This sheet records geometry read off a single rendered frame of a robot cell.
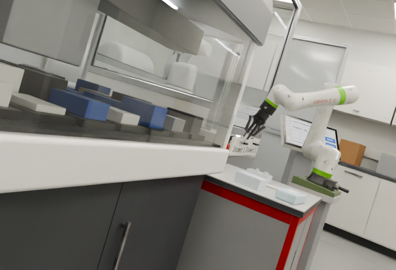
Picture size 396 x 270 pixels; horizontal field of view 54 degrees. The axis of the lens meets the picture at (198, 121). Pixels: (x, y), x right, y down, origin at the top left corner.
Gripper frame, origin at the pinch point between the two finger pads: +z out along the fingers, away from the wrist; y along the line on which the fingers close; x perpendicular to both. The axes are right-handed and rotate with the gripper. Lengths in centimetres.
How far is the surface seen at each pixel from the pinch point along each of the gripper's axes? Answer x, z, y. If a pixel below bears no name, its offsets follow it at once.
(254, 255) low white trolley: -68, 27, 53
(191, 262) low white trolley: -68, 50, 33
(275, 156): 168, 20, -8
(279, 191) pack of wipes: -63, 0, 44
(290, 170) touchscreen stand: 94, 12, 22
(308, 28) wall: 371, -141, -125
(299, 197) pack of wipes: -60, -3, 51
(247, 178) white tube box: -62, 4, 29
